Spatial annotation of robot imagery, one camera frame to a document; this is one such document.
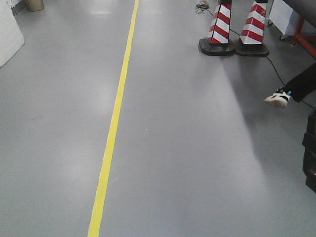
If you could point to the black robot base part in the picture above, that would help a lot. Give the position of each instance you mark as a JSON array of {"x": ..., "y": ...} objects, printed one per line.
[{"x": 309, "y": 159}]

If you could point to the red white cone left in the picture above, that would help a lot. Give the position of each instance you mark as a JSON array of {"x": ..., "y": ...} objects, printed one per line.
[{"x": 218, "y": 42}]

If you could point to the red white cone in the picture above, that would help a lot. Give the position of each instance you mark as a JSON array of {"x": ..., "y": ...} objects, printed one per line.
[
  {"x": 218, "y": 42},
  {"x": 250, "y": 42}
]

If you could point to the red white cone right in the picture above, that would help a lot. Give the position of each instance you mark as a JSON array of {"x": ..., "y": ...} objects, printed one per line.
[{"x": 250, "y": 42}]

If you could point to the white sneaker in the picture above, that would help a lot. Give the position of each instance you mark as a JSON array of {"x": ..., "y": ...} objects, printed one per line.
[{"x": 278, "y": 100}]

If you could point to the black trouser leg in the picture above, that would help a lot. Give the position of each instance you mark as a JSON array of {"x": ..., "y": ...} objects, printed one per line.
[{"x": 303, "y": 84}]

